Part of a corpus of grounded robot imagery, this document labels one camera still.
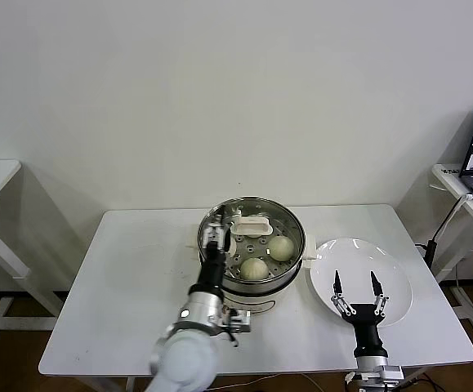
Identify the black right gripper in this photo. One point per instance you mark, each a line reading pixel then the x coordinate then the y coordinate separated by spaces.
pixel 364 326

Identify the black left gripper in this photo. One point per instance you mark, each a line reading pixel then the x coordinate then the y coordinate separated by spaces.
pixel 212 265

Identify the white steamed baozi bun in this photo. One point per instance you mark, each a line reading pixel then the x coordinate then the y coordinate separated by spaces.
pixel 232 245
pixel 254 268
pixel 281 249

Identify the round glass pot lid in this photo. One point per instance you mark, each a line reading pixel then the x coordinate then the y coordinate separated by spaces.
pixel 252 225

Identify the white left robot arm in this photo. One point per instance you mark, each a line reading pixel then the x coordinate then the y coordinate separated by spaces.
pixel 187 359

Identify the stainless steel steamer basket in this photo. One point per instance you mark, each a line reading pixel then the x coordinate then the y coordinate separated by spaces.
pixel 269 286

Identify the white round plate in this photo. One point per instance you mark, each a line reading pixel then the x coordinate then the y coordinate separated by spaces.
pixel 342 261

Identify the white electric cooker base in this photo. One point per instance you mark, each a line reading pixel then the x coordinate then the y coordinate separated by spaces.
pixel 264 302

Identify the white table leg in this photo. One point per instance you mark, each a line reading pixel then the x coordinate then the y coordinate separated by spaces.
pixel 130 386

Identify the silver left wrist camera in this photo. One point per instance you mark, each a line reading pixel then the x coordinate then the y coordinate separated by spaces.
pixel 240 320

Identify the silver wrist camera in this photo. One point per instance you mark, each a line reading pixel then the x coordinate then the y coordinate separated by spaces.
pixel 240 320
pixel 391 373

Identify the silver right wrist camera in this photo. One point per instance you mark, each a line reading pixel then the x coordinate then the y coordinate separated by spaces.
pixel 391 373

